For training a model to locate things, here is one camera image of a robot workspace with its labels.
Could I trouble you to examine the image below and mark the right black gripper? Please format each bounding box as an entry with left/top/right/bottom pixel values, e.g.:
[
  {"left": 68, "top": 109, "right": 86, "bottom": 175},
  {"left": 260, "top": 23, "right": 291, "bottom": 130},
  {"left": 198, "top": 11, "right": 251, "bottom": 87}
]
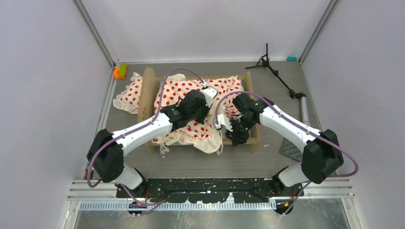
[{"left": 224, "top": 115, "right": 256, "bottom": 147}]

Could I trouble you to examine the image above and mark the strawberry print ruffled blanket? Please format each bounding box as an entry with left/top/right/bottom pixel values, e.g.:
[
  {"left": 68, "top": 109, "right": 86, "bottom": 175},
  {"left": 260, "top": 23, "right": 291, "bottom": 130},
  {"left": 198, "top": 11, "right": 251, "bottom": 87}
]
[{"left": 152, "top": 71, "right": 246, "bottom": 156}]

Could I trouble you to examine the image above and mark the wooden pet bed frame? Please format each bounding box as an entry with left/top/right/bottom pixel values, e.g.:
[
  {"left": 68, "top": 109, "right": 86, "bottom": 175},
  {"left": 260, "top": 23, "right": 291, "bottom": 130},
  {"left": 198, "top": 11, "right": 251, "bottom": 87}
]
[{"left": 139, "top": 66, "right": 262, "bottom": 153}]

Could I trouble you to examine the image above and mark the strawberry print small pillow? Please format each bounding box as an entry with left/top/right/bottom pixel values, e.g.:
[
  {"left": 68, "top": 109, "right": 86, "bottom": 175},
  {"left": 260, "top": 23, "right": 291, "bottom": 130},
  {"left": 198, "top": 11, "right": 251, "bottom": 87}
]
[{"left": 113, "top": 72, "right": 143, "bottom": 115}]

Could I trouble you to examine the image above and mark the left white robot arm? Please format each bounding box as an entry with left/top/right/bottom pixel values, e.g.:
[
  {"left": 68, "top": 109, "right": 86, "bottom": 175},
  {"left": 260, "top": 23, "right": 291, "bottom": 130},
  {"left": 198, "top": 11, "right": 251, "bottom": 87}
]
[{"left": 86, "top": 86, "right": 218, "bottom": 198}]

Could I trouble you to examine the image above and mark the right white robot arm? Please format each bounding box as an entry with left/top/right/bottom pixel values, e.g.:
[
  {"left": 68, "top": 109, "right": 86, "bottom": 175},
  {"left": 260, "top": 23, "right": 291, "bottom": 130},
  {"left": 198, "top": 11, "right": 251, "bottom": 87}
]
[{"left": 215, "top": 92, "right": 344, "bottom": 196}]

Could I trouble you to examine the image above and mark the black tripod stand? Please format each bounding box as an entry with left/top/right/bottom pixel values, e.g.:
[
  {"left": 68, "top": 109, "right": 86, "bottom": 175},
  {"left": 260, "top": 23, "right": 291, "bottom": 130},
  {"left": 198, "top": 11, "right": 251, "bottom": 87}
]
[{"left": 246, "top": 43, "right": 313, "bottom": 127}]

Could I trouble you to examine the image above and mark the black perforated pad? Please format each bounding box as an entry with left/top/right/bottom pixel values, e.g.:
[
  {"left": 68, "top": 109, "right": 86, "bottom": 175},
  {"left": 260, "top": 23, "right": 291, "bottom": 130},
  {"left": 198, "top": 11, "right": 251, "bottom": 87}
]
[{"left": 279, "top": 139, "right": 303, "bottom": 162}]

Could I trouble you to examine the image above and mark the teal small block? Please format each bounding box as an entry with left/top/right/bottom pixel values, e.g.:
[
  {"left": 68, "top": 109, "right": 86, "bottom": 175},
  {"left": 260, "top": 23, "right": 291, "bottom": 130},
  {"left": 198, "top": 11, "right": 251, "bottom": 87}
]
[{"left": 287, "top": 56, "right": 298, "bottom": 62}]

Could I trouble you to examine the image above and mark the orange green toy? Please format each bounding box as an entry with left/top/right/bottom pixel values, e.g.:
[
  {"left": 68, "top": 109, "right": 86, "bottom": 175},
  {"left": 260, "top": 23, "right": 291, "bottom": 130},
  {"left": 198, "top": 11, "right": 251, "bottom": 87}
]
[{"left": 113, "top": 63, "right": 128, "bottom": 80}]

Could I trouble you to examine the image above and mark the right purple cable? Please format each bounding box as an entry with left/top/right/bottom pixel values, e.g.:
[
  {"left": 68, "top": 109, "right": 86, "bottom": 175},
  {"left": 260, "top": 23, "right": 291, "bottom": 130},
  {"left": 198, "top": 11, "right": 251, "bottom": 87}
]
[{"left": 214, "top": 92, "right": 360, "bottom": 206}]

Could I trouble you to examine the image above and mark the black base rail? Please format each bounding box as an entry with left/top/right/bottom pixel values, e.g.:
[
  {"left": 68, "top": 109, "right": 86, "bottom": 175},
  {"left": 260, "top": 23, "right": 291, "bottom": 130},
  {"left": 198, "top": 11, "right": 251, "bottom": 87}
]
[{"left": 66, "top": 177, "right": 355, "bottom": 212}]

